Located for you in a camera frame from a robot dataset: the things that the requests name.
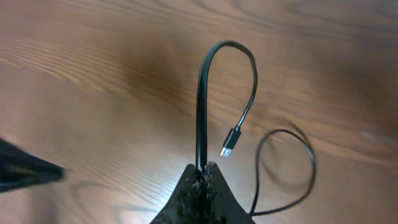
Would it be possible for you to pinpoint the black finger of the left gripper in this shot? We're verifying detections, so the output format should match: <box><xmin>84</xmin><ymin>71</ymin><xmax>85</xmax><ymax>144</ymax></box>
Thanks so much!
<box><xmin>1</xmin><ymin>139</ymin><xmax>64</xmax><ymax>192</ymax></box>

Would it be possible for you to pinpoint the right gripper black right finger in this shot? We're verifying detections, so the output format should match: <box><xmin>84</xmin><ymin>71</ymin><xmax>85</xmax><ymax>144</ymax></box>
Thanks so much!
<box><xmin>206</xmin><ymin>161</ymin><xmax>254</xmax><ymax>224</ymax></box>

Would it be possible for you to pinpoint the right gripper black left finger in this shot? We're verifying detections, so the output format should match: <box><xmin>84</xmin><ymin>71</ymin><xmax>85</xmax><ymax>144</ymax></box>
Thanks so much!
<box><xmin>150</xmin><ymin>164</ymin><xmax>201</xmax><ymax>224</ymax></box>

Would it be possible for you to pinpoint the black usb cable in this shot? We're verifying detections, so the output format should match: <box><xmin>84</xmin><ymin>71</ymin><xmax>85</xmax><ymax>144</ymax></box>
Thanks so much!
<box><xmin>195</xmin><ymin>39</ymin><xmax>317</xmax><ymax>218</ymax></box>

